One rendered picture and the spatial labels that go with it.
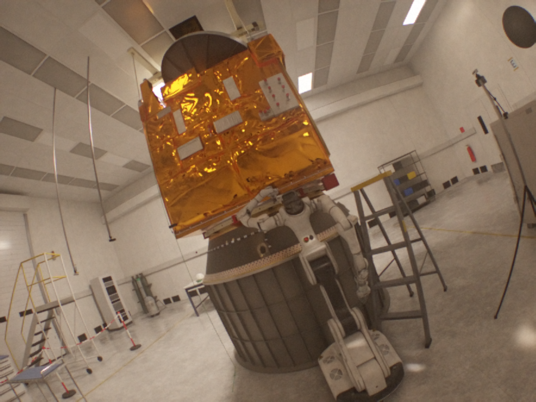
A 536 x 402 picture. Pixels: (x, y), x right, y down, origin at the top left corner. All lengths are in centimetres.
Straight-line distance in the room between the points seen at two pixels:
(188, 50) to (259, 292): 332
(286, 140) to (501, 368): 276
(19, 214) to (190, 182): 730
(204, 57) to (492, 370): 451
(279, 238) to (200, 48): 281
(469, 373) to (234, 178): 274
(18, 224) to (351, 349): 884
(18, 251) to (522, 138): 1089
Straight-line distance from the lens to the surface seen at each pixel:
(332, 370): 189
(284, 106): 264
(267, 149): 253
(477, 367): 200
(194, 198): 268
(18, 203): 889
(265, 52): 303
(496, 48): 793
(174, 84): 326
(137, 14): 441
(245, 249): 236
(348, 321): 161
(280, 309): 234
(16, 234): 876
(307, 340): 248
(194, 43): 371
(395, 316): 227
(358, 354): 168
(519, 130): 336
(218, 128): 278
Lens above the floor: 148
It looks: 6 degrees up
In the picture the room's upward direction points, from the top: 23 degrees counter-clockwise
